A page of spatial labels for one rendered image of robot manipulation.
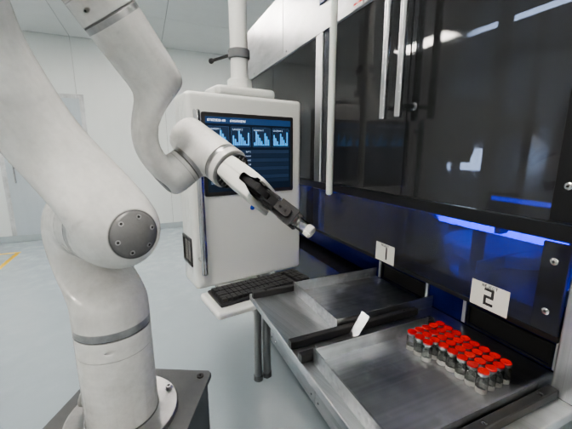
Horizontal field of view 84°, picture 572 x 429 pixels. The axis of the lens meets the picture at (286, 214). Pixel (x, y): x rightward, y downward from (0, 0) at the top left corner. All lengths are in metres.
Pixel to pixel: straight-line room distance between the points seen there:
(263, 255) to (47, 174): 1.03
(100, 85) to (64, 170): 5.40
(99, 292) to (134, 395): 0.19
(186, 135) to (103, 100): 5.19
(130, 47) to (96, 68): 5.34
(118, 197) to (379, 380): 0.59
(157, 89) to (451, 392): 0.78
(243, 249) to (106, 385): 0.83
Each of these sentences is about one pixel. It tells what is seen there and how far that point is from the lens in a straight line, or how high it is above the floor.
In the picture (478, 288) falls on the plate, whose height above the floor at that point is 1.03.
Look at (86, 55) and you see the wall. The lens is 5.98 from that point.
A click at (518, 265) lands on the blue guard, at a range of 0.81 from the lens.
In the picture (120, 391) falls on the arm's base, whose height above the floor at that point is 0.96.
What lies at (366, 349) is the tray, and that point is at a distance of 0.83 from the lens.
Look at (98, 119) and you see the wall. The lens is 5.84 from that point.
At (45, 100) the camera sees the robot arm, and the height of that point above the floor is 1.40.
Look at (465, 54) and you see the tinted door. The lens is 0.91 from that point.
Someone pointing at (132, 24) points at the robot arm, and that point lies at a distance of 0.60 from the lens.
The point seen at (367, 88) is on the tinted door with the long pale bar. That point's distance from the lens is 1.15.
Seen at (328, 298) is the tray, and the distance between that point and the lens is 1.05.
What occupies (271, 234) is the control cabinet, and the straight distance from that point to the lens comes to 1.39.
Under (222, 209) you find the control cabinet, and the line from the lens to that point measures 1.27.
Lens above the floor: 1.34
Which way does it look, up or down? 11 degrees down
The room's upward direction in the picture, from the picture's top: straight up
